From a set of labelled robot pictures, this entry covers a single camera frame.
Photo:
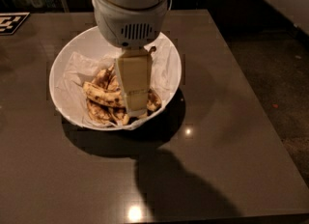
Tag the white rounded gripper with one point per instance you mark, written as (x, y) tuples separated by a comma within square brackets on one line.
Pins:
[(128, 23)]

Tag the large top spotted banana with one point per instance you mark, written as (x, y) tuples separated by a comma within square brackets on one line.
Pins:
[(107, 97)]

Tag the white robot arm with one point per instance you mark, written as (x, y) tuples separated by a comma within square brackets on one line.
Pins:
[(131, 25)]

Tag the right spotted banana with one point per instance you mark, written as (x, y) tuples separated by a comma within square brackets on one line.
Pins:
[(153, 104)]

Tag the white bowl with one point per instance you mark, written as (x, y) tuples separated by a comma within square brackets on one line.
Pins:
[(80, 47)]

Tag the middle spotted banana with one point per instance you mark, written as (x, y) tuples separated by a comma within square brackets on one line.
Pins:
[(118, 114)]

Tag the left spotted banana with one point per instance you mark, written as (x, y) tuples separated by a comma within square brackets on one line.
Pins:
[(98, 112)]

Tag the white paper liner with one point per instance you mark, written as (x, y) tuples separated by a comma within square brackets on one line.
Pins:
[(77, 70)]

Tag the black white marker tag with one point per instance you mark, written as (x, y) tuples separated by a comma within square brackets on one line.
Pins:
[(10, 22)]

